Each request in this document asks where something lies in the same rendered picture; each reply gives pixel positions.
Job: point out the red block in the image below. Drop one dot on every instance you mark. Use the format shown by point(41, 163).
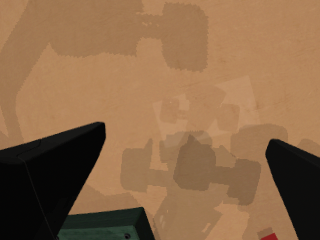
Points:
point(270, 237)

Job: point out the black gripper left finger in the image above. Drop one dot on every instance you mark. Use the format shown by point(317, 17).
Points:
point(39, 181)

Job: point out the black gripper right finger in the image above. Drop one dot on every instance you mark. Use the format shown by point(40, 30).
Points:
point(297, 175)

